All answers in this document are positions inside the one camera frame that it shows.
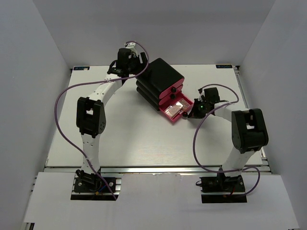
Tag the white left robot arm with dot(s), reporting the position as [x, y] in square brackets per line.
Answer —
[91, 118]

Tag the pink bottom drawer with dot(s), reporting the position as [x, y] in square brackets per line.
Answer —
[163, 107]

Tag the pink blush palette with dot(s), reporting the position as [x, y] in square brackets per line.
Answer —
[173, 110]

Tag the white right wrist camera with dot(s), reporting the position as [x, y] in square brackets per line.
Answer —
[201, 94]

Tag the aluminium table front rail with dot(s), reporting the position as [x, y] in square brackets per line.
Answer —
[131, 170]

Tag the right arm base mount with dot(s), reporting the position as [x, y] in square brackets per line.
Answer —
[220, 189]

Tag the small palette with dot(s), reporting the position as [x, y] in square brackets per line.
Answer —
[183, 104]

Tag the pink top drawer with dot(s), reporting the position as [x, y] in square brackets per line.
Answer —
[173, 89]

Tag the right blue corner label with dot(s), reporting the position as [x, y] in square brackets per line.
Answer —
[224, 66]

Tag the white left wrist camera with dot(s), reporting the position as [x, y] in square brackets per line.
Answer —
[132, 47]

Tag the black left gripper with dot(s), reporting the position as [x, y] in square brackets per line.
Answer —
[141, 66]

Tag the left blue corner label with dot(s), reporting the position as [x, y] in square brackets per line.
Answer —
[81, 68]

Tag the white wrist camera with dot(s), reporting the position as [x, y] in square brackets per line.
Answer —
[132, 47]
[201, 94]

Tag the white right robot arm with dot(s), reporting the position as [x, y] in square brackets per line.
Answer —
[248, 129]

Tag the blue corner label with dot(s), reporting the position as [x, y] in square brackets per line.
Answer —
[224, 66]
[81, 68]

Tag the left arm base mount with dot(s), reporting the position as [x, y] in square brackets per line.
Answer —
[90, 187]

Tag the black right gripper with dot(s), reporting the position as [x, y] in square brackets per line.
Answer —
[194, 113]

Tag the black drawer organizer cabinet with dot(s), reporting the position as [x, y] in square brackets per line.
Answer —
[158, 76]

